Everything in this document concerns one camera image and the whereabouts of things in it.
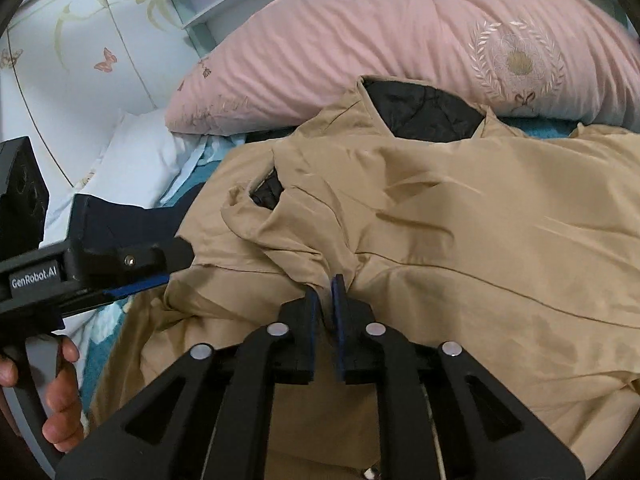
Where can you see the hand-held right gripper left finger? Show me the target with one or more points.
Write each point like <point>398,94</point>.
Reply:
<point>311,320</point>

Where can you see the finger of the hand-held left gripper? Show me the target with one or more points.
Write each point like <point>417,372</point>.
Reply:
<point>131,260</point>
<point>140,286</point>

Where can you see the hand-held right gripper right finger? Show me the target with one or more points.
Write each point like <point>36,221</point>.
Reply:
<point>339,320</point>

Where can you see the tan jacket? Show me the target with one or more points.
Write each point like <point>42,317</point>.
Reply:
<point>450,235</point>

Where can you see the person's left hand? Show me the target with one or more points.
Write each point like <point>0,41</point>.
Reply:
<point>65,410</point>

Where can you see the white pillow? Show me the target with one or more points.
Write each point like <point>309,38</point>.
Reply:
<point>135,160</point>

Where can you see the pink quilt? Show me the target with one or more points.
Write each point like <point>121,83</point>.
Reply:
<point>350,35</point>

